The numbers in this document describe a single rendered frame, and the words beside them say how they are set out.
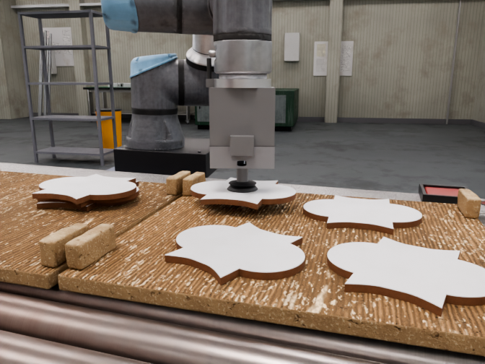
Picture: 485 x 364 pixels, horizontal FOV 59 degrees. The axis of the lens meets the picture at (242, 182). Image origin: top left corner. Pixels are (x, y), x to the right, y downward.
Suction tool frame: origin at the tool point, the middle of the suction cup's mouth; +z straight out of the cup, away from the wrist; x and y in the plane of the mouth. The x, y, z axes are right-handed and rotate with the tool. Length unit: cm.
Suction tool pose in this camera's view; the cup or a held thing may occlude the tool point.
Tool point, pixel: (242, 197)
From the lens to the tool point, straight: 60.4
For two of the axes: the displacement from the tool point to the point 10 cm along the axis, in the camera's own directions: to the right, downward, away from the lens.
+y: 10.0, 0.0, -0.2
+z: 0.0, 9.7, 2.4
